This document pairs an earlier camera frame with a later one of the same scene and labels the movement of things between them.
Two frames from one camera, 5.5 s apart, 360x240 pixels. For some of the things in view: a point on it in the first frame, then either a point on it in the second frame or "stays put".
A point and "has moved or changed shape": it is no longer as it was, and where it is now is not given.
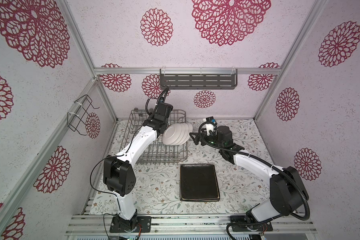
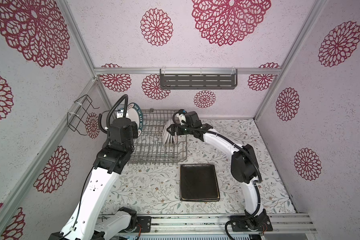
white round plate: (187, 133) to (169, 137)
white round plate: (171, 135) to (134, 113)
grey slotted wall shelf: (199, 78) stays put
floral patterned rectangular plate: (199, 197) stays put
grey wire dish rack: (158, 152) stays put
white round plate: (187, 128) has moved or changed shape
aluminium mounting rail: (89, 224) stays put
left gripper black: (151, 117) to (134, 130)
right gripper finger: (196, 139) to (174, 129)
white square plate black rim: (199, 195) stays put
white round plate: (182, 135) to (165, 133)
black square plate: (199, 182) stays put
